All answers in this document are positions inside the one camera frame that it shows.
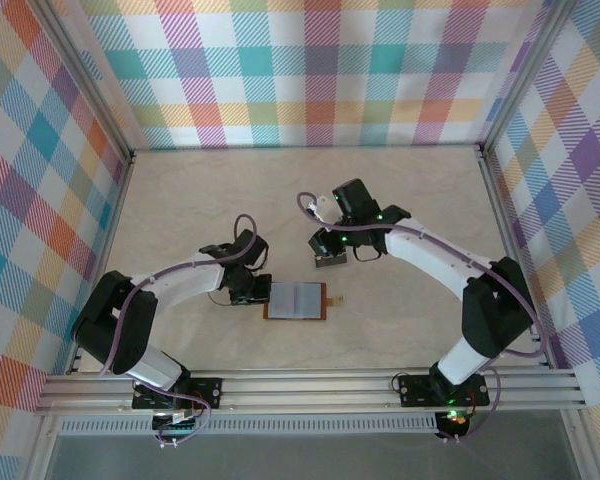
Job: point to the brown leather card holder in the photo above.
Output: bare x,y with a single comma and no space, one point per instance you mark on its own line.
285,300

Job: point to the silver card gold VIP print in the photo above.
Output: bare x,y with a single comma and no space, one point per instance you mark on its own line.
332,261

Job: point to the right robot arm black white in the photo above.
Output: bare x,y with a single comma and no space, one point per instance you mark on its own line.
495,310

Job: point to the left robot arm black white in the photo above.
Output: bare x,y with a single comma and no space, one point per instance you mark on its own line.
110,320

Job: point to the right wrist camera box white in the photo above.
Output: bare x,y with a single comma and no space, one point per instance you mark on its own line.
322,202

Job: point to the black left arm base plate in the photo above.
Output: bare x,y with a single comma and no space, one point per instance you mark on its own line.
207,392

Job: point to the aluminium mounting rail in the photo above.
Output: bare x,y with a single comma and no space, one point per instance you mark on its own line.
305,390

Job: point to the aluminium table side rail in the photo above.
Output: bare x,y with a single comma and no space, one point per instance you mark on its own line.
111,225
504,225

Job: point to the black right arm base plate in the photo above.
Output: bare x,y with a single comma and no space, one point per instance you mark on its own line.
415,390

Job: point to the aluminium frame post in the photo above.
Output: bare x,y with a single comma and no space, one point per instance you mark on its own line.
520,75
86,75

